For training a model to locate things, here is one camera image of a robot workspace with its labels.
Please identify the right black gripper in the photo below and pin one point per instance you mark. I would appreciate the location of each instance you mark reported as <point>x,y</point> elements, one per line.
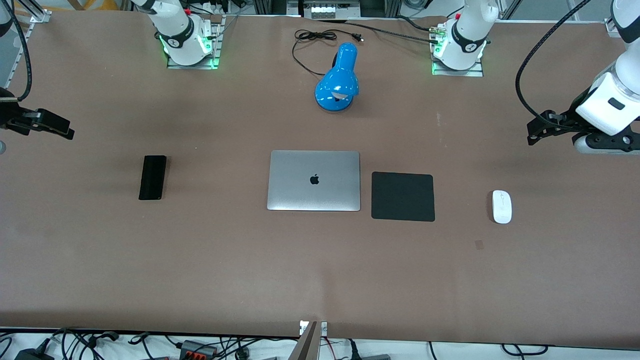
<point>8,118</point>

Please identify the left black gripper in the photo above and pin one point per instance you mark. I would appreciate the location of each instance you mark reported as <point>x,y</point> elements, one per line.
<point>569,119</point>

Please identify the white computer mouse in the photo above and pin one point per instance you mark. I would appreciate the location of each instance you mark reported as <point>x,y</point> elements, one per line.
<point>501,207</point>

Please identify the black smartphone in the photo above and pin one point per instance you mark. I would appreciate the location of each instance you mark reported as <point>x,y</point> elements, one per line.
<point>152,177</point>

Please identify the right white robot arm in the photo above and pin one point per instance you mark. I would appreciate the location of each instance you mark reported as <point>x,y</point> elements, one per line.
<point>176,27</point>

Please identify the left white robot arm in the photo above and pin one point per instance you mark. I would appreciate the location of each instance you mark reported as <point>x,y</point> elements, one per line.
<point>469,35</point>

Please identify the black mouse pad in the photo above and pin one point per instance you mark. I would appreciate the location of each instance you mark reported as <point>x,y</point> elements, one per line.
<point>403,196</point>

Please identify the blue desk lamp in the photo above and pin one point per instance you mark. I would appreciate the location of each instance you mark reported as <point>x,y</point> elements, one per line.
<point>337,82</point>

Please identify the black power adapter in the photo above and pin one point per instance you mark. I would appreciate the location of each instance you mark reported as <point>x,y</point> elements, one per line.
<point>32,355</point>

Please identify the silver closed laptop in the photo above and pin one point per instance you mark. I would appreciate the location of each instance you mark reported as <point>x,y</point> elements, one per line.
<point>313,181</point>

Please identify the grey control box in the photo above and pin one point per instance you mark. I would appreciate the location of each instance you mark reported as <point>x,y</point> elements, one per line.
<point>330,9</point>

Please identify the black orange terminal block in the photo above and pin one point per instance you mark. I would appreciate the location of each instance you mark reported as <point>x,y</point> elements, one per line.
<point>197,348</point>

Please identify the aluminium edge rail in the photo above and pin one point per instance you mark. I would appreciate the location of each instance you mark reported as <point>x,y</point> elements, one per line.
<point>19,55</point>

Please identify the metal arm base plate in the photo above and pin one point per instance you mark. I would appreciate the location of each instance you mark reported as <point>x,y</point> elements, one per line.
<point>217,37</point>
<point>457,73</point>

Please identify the aluminium profile post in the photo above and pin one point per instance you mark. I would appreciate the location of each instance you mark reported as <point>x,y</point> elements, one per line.
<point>311,342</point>

